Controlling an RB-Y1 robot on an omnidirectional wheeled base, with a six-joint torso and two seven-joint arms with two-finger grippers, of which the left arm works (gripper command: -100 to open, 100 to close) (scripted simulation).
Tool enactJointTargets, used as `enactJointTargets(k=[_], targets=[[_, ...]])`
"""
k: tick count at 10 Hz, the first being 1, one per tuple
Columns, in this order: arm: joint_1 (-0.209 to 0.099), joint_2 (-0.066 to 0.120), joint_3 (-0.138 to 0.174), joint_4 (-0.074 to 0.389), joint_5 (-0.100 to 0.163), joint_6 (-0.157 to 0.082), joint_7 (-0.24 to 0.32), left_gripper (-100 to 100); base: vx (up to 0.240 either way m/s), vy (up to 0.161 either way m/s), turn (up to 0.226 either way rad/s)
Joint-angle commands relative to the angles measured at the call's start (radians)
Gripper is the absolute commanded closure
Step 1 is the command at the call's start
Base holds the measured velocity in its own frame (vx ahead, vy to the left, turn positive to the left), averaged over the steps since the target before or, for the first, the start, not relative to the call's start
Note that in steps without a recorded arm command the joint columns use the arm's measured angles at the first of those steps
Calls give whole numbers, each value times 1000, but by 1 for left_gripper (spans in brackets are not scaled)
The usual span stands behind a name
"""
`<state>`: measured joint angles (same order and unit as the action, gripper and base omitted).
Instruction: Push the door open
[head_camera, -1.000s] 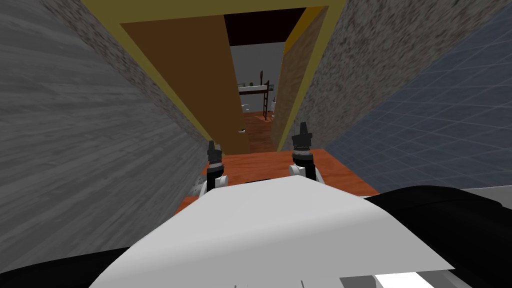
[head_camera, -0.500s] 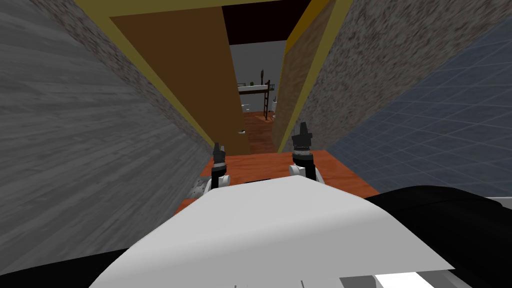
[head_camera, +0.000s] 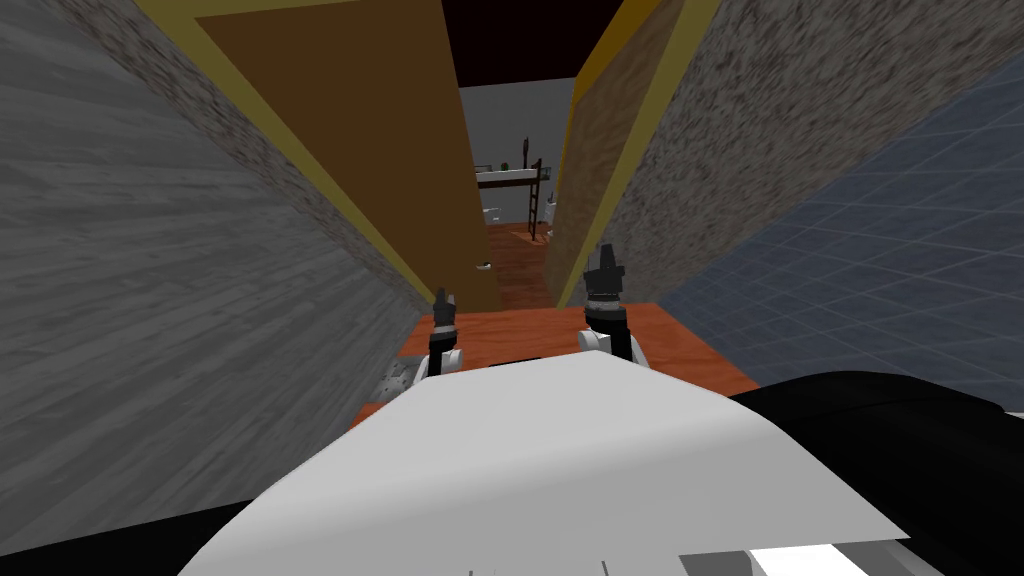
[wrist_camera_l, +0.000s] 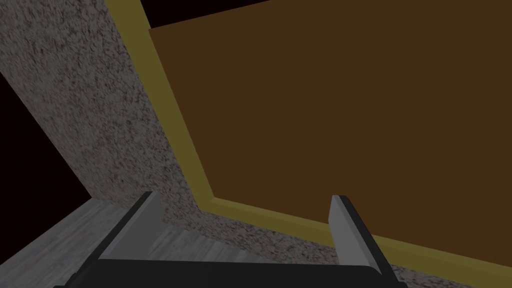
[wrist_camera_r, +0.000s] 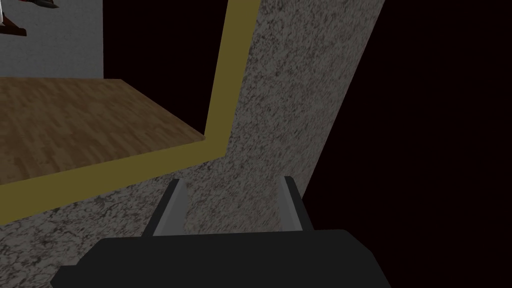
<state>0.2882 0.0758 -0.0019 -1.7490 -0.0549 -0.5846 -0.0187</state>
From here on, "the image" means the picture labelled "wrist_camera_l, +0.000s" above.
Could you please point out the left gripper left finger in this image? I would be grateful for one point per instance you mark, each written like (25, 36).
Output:
(134, 230)

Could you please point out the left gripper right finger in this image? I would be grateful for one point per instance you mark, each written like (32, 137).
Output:
(352, 236)

